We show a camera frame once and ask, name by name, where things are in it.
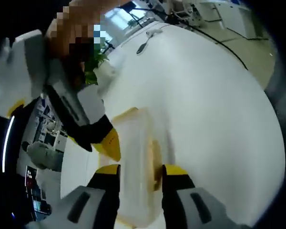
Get black oval device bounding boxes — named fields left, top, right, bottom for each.
left=136, top=40, right=149, bottom=55

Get black floor cable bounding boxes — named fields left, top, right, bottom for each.
left=185, top=23, right=250, bottom=71

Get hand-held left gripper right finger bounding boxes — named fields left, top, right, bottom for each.
left=162, top=164, right=242, bottom=229

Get red background monitor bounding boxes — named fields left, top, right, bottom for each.
left=24, top=165, right=38, bottom=187

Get white cabinets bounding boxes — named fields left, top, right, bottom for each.
left=200, top=0, right=253, bottom=36

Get long ceiling light strip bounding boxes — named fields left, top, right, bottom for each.
left=1, top=116, right=15, bottom=173

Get white plant pot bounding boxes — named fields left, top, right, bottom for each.
left=92, top=61, right=118, bottom=96

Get white power adapter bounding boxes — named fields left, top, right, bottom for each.
left=145, top=29, right=163, bottom=39

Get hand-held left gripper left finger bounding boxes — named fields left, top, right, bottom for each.
left=47, top=164, right=122, bottom=229

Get green potted plant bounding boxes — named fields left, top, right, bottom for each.
left=84, top=52, right=110, bottom=84

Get clear plastic container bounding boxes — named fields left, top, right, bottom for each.
left=99, top=106, right=176, bottom=226

